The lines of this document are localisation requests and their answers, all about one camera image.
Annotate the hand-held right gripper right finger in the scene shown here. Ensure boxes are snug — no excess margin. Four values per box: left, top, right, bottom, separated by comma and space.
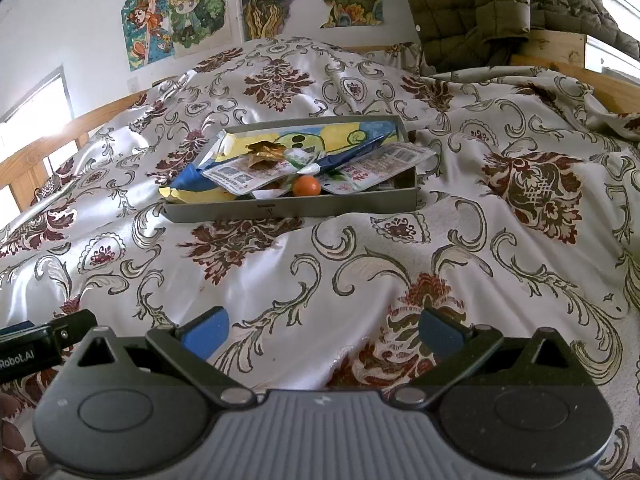
392, 306, 582, 408

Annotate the wooden bed frame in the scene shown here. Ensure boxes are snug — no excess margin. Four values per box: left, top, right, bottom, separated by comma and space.
0, 87, 152, 212

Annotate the long blue snack packet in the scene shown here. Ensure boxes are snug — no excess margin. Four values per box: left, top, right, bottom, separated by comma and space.
312, 130, 402, 174

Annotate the white red-print snack packet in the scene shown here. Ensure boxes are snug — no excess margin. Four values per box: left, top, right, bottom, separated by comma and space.
322, 142, 435, 195
200, 155, 314, 197

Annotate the blond figure cartoon poster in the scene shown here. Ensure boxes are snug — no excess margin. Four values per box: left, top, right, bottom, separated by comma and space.
167, 0, 234, 59

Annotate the orange-haired figure cartoon poster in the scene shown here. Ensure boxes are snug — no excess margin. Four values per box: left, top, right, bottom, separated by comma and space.
121, 0, 174, 72

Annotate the gold foil snack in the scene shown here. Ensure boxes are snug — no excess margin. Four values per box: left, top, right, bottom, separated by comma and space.
247, 141, 287, 169

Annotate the floral satin bed cover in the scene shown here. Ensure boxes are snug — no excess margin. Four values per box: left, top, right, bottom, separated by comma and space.
0, 35, 640, 480

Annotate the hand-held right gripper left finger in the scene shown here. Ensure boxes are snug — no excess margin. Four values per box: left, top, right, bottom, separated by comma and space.
65, 305, 258, 408

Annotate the wooden plank headboard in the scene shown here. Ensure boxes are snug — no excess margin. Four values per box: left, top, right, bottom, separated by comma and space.
510, 29, 640, 114

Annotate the bright window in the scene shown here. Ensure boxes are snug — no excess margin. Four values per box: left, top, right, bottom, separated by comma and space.
0, 66, 77, 172

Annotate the olive quilted jacket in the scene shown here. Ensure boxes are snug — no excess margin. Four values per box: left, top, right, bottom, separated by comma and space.
395, 0, 640, 77

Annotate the cartoon drawing paper liner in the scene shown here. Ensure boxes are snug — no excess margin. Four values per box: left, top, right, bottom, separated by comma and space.
160, 119, 404, 202

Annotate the person's left hand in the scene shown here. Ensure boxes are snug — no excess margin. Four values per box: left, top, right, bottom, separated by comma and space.
0, 392, 27, 480

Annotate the torn tree painting poster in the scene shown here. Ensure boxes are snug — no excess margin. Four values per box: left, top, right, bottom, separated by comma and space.
239, 0, 387, 42

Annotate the grey shallow tray box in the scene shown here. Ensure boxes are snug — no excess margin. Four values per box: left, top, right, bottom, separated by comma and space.
159, 114, 422, 224

